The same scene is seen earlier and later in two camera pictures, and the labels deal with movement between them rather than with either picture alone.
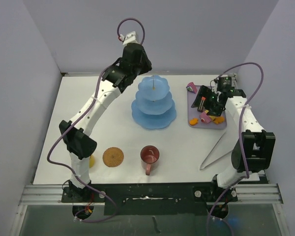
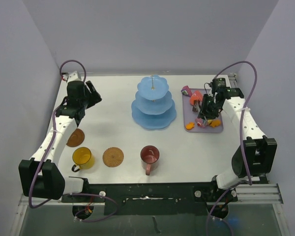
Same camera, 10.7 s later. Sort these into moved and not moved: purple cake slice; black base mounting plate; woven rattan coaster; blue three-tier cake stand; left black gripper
Moved: purple cake slice; left black gripper
Not moved: blue three-tier cake stand; woven rattan coaster; black base mounting plate
